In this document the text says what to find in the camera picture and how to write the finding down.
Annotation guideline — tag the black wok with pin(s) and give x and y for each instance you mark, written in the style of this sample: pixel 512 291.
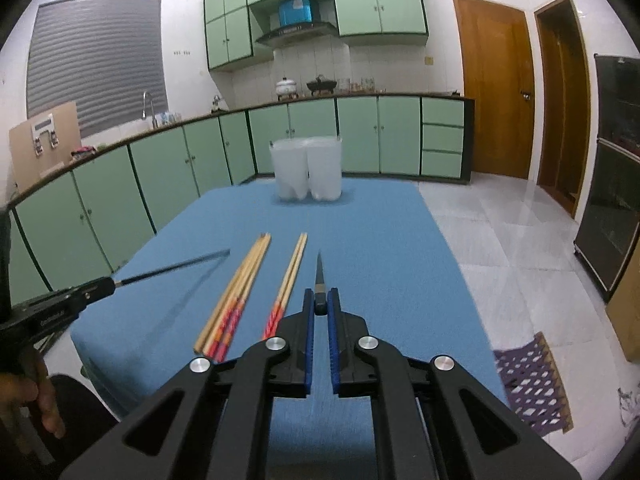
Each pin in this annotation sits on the black wok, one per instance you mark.
pixel 320 85

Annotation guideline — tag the green wall cabinets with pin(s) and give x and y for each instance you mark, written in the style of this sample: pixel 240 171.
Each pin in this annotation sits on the green wall cabinets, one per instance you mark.
pixel 380 5

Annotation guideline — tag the drinking glasses by sink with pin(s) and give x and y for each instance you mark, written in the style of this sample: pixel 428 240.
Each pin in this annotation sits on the drinking glasses by sink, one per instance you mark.
pixel 166 119

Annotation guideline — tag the small countertop ornament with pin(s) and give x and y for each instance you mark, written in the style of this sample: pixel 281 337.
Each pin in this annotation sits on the small countertop ornament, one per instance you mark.
pixel 218 102

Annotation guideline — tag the black range hood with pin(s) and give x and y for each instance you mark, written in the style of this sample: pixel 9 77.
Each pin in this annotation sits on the black range hood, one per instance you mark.
pixel 295 35

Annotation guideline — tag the green base cabinets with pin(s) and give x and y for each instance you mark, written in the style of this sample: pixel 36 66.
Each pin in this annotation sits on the green base cabinets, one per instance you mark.
pixel 165 165

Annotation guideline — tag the cardboard box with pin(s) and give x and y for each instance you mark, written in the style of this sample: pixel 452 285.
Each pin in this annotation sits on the cardboard box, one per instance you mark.
pixel 625 322

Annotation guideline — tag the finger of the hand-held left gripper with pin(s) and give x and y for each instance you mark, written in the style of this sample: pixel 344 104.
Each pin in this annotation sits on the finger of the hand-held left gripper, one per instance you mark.
pixel 95 289

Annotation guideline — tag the metal faucet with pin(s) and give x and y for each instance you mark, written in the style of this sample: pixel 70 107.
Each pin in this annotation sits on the metal faucet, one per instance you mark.
pixel 148 105

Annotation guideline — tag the wooden door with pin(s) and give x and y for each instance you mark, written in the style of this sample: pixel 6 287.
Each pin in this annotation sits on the wooden door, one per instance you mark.
pixel 495 90

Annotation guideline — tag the thin black utensil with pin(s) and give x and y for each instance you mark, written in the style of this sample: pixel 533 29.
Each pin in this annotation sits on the thin black utensil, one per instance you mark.
pixel 170 267

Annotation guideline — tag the purple woven floor mat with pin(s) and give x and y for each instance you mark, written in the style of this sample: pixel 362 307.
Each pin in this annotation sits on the purple woven floor mat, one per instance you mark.
pixel 535 385

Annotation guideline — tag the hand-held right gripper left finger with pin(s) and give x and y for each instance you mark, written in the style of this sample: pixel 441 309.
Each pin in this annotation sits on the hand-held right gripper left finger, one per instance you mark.
pixel 308 355

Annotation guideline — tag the white lidded pot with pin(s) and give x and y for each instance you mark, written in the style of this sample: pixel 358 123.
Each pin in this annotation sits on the white lidded pot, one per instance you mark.
pixel 286 86

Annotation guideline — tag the pink cloth item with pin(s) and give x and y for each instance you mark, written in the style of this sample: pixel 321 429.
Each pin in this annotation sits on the pink cloth item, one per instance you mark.
pixel 82 151

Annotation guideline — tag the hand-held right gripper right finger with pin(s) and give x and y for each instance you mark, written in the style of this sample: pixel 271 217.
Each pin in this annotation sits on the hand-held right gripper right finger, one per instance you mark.
pixel 334 355

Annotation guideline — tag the row of glass jars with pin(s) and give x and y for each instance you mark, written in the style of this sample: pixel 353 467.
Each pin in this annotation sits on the row of glass jars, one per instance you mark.
pixel 357 85

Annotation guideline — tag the black glass cabinet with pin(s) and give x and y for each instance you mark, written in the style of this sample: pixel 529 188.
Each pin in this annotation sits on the black glass cabinet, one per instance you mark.
pixel 612 185

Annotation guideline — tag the grey window blind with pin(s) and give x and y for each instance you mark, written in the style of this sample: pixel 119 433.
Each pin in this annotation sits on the grey window blind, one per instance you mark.
pixel 95 65

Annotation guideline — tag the person's left hand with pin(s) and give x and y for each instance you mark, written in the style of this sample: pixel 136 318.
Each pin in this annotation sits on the person's left hand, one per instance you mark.
pixel 47 400

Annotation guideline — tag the blue tablecloth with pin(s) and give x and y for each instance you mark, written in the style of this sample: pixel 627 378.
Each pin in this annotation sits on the blue tablecloth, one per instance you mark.
pixel 380 260

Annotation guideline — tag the blue box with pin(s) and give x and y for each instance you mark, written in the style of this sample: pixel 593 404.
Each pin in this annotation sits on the blue box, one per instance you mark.
pixel 297 11

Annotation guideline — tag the cardboard board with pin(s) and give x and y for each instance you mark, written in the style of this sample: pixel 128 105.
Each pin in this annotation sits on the cardboard board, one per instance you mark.
pixel 30 155

